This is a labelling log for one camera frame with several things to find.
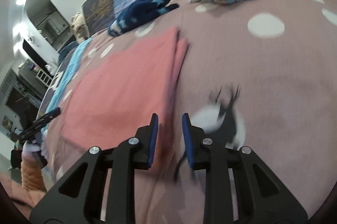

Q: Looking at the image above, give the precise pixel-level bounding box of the navy star fleece garment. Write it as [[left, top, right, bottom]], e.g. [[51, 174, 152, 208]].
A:
[[107, 0, 179, 37]]

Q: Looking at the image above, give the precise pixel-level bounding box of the light blue blanket edge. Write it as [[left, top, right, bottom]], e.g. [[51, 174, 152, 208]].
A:
[[41, 38, 93, 135]]

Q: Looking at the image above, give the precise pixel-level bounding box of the white gloved left hand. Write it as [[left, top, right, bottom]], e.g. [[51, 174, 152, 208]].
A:
[[22, 132, 48, 169]]

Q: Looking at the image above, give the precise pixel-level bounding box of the white desk shelf unit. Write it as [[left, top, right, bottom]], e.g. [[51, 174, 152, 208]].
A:
[[17, 0, 75, 77]]

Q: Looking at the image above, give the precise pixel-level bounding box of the mauve polka dot bedsheet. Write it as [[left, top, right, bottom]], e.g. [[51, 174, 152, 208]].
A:
[[46, 0, 336, 223]]

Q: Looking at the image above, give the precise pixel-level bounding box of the dark patterned pillow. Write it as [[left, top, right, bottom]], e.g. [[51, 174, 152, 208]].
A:
[[82, 0, 115, 36]]

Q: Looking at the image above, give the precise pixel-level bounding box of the orange left sleeve forearm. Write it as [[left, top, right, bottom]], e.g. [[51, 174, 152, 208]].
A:
[[21, 157, 47, 192]]

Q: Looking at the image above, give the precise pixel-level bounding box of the red mesh polo shirt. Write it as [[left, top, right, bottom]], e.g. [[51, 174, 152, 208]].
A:
[[63, 27, 188, 150]]

